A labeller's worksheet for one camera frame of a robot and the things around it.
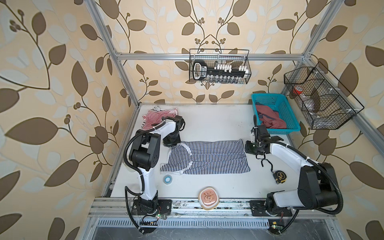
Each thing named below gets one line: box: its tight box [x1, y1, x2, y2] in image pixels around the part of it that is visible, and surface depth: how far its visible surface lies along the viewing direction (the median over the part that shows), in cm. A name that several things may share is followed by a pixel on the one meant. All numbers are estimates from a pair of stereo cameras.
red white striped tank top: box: [141, 108, 179, 130], surface depth 108 cm
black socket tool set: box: [192, 60, 249, 83], surface depth 86 cm
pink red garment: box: [256, 105, 287, 129], surface depth 111 cm
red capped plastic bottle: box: [292, 86, 304, 95], surface depth 84 cm
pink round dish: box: [198, 186, 220, 211], surface depth 77 cm
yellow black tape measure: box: [255, 153, 287, 185], surface depth 84 cm
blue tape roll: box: [163, 174, 173, 186], surface depth 86 cm
